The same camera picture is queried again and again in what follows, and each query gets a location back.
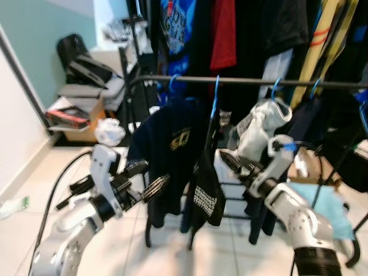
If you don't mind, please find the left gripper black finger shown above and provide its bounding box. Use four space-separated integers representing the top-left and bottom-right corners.
140 175 171 204
121 160 150 177

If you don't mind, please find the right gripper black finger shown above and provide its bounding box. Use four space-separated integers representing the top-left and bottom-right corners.
218 150 250 172
228 167 252 185

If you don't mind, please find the blue plastic hanger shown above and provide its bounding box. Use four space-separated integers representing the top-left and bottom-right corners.
359 101 368 133
168 75 186 103
270 78 283 99
210 75 221 124
310 79 323 98

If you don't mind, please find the navy t-shirt gold logo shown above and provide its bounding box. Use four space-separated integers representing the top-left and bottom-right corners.
128 99 203 228

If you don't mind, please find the black t-shirt white print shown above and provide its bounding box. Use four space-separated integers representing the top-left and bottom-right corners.
185 115 226 228

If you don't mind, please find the white plastic bag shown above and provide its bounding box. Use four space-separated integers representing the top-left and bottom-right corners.
95 118 126 146

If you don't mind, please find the brown cardboard box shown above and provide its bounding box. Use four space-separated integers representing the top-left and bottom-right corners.
287 148 340 185
63 98 105 143

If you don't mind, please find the dark navy hanging garment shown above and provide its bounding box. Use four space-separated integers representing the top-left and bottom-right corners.
248 95 346 245

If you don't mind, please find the light blue towel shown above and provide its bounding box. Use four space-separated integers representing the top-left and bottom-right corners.
286 183 355 240

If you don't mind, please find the red and black box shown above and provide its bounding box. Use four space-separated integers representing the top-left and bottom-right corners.
45 106 93 132

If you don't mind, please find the grey padded chair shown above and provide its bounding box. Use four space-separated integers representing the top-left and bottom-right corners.
56 78 126 111

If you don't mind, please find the light grey hanging garment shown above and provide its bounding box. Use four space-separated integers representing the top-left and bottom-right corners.
259 49 285 81

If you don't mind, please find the clear plastic bottle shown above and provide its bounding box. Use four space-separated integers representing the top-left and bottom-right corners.
0 197 29 220

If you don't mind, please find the white desk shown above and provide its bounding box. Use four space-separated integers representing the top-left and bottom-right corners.
95 0 141 75

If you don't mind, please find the black backpack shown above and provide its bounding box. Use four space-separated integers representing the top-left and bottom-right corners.
56 33 118 87

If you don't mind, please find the red hanging garment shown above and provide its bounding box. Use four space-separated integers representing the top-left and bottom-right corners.
210 0 237 71

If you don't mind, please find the blue graphic t-shirt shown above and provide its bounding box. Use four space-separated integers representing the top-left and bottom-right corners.
160 0 197 58

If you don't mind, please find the black hanging shirt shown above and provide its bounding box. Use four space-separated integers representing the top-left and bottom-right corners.
262 0 311 57

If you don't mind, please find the yellow striped hanging garment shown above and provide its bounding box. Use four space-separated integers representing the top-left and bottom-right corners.
290 0 360 107

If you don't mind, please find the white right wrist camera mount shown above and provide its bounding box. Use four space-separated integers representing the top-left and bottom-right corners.
260 135 297 183

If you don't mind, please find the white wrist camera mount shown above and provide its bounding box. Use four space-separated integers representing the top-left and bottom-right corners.
89 144 123 218
260 135 297 183

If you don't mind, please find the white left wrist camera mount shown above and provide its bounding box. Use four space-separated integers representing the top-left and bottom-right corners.
89 144 123 218

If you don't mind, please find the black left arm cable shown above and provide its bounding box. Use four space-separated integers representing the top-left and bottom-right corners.
33 148 95 256

